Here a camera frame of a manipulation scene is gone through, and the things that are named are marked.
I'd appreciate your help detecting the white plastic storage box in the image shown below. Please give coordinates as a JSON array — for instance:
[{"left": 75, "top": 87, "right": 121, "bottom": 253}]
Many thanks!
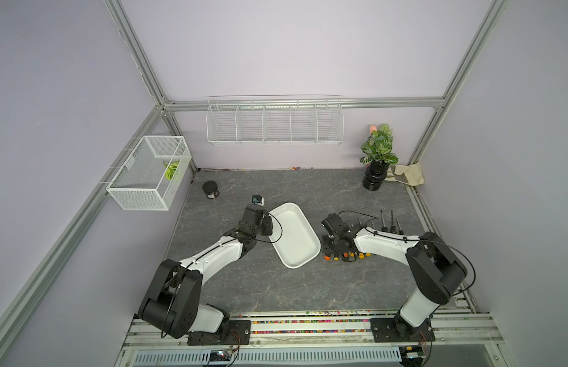
[{"left": 269, "top": 203, "right": 321, "bottom": 269}]

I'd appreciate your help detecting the black yellow copper shaft screwdriver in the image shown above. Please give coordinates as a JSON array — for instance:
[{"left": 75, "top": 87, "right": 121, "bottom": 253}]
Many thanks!
[{"left": 396, "top": 218, "right": 405, "bottom": 235}]

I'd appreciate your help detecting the grey orange collar screwdriver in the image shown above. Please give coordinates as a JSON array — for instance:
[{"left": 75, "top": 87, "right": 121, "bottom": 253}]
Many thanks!
[{"left": 389, "top": 211, "right": 397, "bottom": 234}]

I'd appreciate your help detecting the green artificial plant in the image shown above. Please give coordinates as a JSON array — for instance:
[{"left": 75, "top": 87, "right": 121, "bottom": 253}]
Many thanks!
[{"left": 360, "top": 123, "right": 399, "bottom": 165}]

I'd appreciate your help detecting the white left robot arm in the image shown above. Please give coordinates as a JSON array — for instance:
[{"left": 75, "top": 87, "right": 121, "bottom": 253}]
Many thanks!
[{"left": 137, "top": 203, "right": 276, "bottom": 343}]

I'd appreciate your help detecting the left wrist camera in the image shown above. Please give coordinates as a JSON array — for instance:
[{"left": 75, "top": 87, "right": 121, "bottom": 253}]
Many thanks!
[{"left": 251, "top": 195, "right": 265, "bottom": 206}]

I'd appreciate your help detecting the black glossy plant pot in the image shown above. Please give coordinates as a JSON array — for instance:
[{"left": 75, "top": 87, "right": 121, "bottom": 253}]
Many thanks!
[{"left": 362, "top": 161, "right": 389, "bottom": 191}]

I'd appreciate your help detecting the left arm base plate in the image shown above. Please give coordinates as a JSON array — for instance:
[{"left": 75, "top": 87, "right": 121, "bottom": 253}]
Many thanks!
[{"left": 187, "top": 319, "right": 251, "bottom": 347}]

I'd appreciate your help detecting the white wire basket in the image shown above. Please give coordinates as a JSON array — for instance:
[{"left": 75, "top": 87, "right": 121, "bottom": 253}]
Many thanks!
[{"left": 106, "top": 135, "right": 192, "bottom": 211}]

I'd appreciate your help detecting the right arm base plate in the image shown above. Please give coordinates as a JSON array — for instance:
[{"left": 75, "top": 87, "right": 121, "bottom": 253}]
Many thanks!
[{"left": 371, "top": 317, "right": 436, "bottom": 343}]

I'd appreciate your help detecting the small black handle screwdriver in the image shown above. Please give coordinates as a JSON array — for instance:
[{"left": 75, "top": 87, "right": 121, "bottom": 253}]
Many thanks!
[{"left": 380, "top": 210, "right": 389, "bottom": 232}]

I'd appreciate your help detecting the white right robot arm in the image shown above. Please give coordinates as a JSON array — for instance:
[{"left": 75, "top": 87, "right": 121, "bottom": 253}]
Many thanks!
[{"left": 322, "top": 213, "right": 468, "bottom": 338}]

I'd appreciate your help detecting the long white wire shelf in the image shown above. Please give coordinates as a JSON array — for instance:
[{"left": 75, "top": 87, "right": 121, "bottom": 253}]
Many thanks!
[{"left": 206, "top": 95, "right": 345, "bottom": 145}]

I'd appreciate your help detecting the small black jar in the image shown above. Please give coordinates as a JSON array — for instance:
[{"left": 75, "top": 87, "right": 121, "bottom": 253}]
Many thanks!
[{"left": 202, "top": 180, "right": 220, "bottom": 200}]

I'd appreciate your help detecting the cream work glove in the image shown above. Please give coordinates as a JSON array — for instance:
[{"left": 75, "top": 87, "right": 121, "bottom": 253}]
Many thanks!
[{"left": 389, "top": 163, "right": 425, "bottom": 187}]

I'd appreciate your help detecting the aluminium rail base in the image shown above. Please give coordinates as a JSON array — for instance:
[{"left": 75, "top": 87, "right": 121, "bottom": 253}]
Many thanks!
[{"left": 115, "top": 307, "right": 517, "bottom": 366}]

